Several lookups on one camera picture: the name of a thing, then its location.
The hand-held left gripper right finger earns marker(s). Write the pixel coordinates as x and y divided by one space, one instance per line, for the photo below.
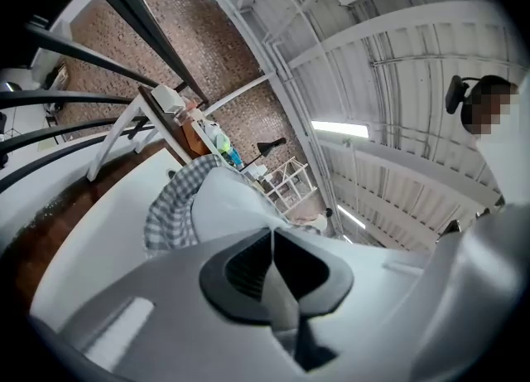
364 310

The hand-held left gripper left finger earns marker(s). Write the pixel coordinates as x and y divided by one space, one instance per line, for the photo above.
165 310

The grey checked pillowcase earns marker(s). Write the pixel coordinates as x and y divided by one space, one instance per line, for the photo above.
174 210

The white metal shelf rack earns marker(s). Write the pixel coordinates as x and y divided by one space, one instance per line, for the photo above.
285 185

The blue plastic bin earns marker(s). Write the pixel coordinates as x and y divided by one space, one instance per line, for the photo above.
237 158

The orange box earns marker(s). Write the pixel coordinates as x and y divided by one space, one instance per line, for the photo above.
194 138

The yellow-green item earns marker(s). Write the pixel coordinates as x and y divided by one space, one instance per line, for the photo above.
223 144

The ceiling tube light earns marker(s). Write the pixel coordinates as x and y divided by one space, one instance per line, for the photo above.
339 129

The dark-top table white legs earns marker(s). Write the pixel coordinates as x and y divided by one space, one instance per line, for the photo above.
163 123

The black desk lamp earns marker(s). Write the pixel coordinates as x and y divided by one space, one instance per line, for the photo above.
271 145

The glass cup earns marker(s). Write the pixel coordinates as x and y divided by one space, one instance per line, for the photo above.
183 116

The white box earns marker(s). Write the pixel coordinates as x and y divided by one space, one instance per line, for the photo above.
167 98

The white pipe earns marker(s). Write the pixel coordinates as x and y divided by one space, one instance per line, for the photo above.
240 93

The person's head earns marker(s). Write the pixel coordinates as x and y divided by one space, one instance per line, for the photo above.
490 107

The black metal railing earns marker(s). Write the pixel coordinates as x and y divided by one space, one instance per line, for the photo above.
145 20

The black head camera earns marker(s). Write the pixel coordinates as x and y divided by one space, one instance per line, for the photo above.
455 94

